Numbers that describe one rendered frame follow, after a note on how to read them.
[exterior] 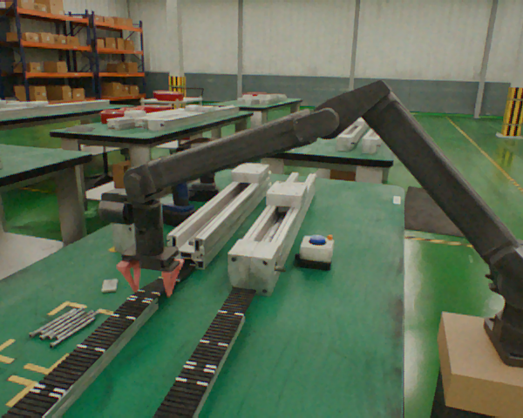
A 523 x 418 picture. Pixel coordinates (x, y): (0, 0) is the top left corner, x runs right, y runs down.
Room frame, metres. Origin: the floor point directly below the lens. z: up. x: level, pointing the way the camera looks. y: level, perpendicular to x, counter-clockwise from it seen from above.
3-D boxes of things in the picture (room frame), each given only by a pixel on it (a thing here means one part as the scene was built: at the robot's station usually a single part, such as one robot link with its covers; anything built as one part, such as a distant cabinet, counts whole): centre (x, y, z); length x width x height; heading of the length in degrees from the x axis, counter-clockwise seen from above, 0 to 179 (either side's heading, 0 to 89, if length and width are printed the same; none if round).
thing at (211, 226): (1.38, 0.11, 0.82); 0.80 x 0.10 x 0.09; 167
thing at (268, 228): (1.34, -0.08, 0.82); 0.80 x 0.10 x 0.09; 167
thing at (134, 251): (0.81, 0.23, 0.92); 0.10 x 0.07 x 0.07; 77
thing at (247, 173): (1.62, 0.05, 0.87); 0.16 x 0.11 x 0.07; 167
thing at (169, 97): (6.20, 1.30, 0.50); 1.03 x 0.55 x 1.01; 168
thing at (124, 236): (1.09, 0.34, 0.83); 0.11 x 0.10 x 0.10; 56
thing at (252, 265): (0.90, 0.01, 0.83); 0.12 x 0.09 x 0.10; 77
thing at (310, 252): (1.04, -0.14, 0.81); 0.10 x 0.08 x 0.06; 77
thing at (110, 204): (0.82, 0.27, 1.01); 0.12 x 0.09 x 0.12; 72
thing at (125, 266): (0.82, 0.26, 0.85); 0.07 x 0.07 x 0.09; 77
